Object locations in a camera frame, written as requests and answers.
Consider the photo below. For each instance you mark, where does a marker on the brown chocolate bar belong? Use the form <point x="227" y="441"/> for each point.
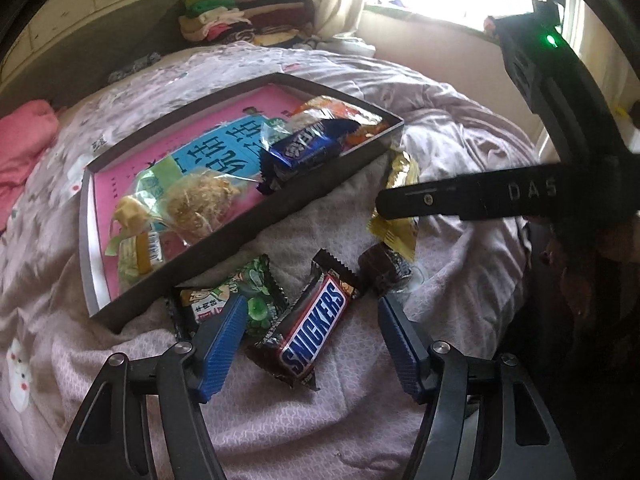
<point x="310" y="330"/>

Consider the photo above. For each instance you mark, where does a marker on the pile of folded clothes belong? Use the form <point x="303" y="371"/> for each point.
<point x="250" y="15"/>

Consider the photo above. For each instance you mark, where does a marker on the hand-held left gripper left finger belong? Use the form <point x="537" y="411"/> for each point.
<point x="222" y="355"/>

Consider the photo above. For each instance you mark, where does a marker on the dark bed headboard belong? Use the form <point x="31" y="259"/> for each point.
<point x="100" y="45"/>

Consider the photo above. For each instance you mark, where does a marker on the green cartoon snack packet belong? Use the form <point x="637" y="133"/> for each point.
<point x="250" y="290"/>

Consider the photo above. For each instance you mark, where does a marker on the clear pale cracker packet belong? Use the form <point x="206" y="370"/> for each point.
<point x="142" y="257"/>

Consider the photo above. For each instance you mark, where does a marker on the small clear snack packet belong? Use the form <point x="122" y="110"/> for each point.
<point x="270" y="132"/>

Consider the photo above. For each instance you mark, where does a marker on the pink cloth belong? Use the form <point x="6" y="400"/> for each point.
<point x="25" y="145"/>

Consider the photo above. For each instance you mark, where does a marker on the yellow snack packet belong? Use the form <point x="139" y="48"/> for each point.
<point x="400" y="225"/>

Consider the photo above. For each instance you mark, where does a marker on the window frame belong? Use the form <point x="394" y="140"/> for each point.
<point x="450" y="15"/>

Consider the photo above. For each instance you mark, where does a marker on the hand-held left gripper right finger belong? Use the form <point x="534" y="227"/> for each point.
<point x="397" y="345"/>

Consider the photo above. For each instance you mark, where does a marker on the shallow box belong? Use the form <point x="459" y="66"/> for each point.
<point x="320" y="185"/>

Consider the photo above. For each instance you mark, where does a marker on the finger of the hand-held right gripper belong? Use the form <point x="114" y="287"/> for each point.
<point x="425" y="200"/>

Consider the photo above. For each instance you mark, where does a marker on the person's right hand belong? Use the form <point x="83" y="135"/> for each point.
<point x="570" y="270"/>

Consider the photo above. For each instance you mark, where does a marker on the brown cake packet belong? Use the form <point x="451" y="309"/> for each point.
<point x="387" y="267"/>

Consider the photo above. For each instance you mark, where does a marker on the orange cracker packet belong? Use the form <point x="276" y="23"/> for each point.
<point x="350" y="120"/>

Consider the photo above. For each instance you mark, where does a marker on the pink book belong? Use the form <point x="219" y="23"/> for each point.
<point x="107" y="185"/>

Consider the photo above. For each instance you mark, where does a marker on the dark patterned cloth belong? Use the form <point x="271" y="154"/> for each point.
<point x="135" y="65"/>

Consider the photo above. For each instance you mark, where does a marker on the blue snack packet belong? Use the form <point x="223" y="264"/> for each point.
<point x="305" y="150"/>

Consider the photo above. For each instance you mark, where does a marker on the clear floss cake packet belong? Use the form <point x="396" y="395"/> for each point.
<point x="200" y="200"/>

